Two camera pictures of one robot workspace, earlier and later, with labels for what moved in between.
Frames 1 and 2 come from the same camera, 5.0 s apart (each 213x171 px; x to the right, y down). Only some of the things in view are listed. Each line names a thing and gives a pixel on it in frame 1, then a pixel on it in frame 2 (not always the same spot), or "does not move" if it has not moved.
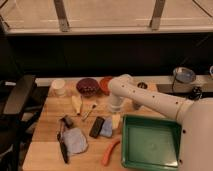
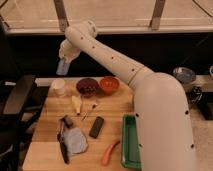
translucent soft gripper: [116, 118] -> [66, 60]
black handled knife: [65, 123] does not move
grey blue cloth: [75, 141] does not move
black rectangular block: [97, 127] does not move
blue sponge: [107, 127] -> [63, 68]
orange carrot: [108, 152] does not move
